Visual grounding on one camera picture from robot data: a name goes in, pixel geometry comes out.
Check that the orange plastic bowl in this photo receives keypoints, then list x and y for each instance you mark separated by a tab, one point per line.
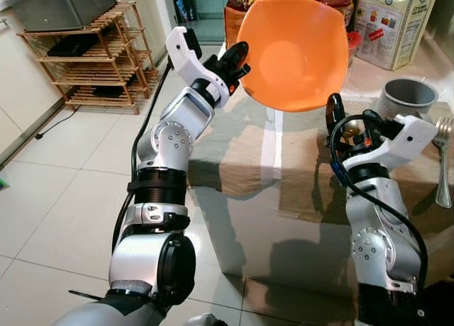
294	53

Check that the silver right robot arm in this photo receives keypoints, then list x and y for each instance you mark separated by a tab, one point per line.
379	234

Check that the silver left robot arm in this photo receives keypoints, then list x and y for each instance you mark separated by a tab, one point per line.
167	138

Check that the brown snack bag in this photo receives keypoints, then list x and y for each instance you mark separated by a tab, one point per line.
234	18

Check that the grey cup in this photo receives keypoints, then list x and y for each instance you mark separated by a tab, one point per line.
408	96

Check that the red plastic container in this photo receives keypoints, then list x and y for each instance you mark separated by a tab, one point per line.
353	46

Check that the beige tablecloth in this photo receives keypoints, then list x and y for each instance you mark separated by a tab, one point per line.
241	149

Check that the silver metal fork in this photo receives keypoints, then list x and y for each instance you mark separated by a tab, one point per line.
444	170

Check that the jar with red lid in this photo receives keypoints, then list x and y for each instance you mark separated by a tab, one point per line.
337	3

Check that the wooden slatted shelf rack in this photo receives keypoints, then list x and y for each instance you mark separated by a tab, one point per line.
92	74

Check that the black flat device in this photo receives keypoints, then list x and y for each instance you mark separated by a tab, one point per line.
71	45

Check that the grey metal box appliance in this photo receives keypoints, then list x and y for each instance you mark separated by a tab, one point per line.
60	6

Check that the grey robot foot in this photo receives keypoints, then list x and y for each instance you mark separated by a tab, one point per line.
204	320

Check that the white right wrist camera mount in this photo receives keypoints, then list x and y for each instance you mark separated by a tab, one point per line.
397	143

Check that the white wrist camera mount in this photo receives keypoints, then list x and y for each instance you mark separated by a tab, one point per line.
397	143
188	62

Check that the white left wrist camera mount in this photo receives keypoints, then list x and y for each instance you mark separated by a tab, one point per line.
188	62

